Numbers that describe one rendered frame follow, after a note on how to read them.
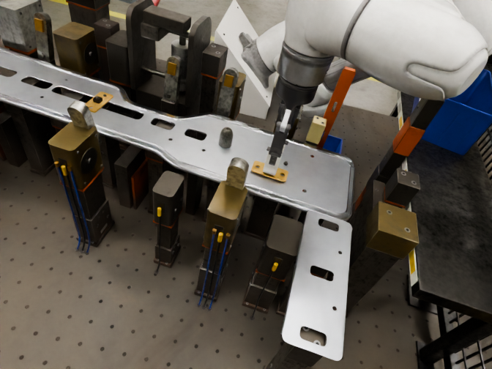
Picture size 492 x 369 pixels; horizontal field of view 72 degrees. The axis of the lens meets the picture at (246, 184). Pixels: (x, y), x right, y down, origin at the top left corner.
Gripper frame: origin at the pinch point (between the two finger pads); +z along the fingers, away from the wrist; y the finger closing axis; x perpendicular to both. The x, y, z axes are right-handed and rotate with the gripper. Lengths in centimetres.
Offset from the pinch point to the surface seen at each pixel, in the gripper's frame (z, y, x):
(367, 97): 105, 250, -62
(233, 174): -4.2, -13.0, 6.0
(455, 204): 1.7, 6.3, -42.9
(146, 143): 4.9, -3.3, 29.1
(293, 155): 4.6, 8.9, -4.2
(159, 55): 105, 211, 130
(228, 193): 0.1, -14.3, 6.1
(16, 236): 34, -22, 58
